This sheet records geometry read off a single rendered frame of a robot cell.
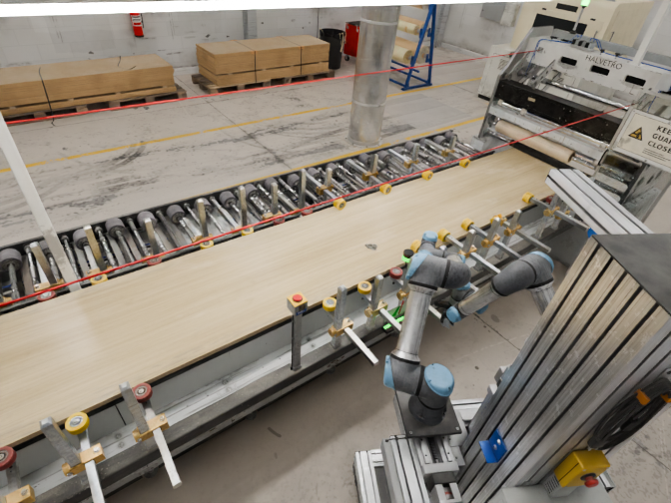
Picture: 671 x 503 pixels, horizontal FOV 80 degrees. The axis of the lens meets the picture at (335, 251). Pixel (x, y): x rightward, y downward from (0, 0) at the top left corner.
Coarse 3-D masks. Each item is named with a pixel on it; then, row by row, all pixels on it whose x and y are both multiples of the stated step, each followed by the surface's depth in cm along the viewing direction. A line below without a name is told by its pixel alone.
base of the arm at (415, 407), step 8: (416, 400) 158; (416, 408) 158; (424, 408) 155; (432, 408) 153; (440, 408) 154; (416, 416) 158; (424, 416) 156; (432, 416) 156; (440, 416) 157; (432, 424) 158
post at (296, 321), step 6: (294, 318) 187; (300, 318) 187; (294, 324) 189; (300, 324) 190; (294, 330) 192; (300, 330) 193; (294, 336) 195; (300, 336) 196; (294, 342) 197; (300, 342) 199; (294, 348) 200; (300, 348) 202; (294, 354) 203; (300, 354) 205; (294, 360) 206; (300, 360) 209; (294, 366) 210; (300, 366) 211
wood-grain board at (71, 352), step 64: (448, 192) 327; (512, 192) 336; (192, 256) 243; (256, 256) 247; (320, 256) 252; (384, 256) 257; (0, 320) 196; (64, 320) 199; (128, 320) 202; (192, 320) 206; (256, 320) 209; (0, 384) 171; (64, 384) 174
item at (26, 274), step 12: (408, 156) 409; (396, 168) 386; (408, 168) 388; (216, 216) 303; (156, 228) 287; (108, 240) 273; (132, 240) 275; (180, 240) 279; (120, 252) 264; (132, 252) 267; (24, 264) 249; (84, 264) 253; (120, 264) 255; (24, 276) 241; (84, 276) 245
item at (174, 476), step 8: (144, 408) 175; (152, 408) 176; (152, 416) 173; (160, 432) 168; (160, 440) 165; (160, 448) 163; (168, 456) 161; (168, 464) 159; (168, 472) 156; (176, 472) 157; (176, 480) 154
